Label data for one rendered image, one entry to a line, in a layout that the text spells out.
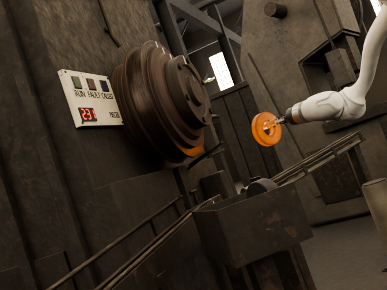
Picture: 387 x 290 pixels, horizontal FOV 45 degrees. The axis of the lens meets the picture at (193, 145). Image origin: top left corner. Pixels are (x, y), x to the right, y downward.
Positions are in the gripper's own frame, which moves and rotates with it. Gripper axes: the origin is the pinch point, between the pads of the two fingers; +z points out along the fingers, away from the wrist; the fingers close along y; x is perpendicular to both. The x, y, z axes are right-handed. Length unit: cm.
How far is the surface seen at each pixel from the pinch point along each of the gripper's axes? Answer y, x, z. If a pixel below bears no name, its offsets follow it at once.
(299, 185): 170, -59, 158
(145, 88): -67, 23, -21
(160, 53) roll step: -50, 37, -11
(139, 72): -66, 29, -18
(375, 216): 30, -54, -18
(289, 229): -73, -27, -72
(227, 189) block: -30.6, -20.8, 1.3
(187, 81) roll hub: -47, 23, -18
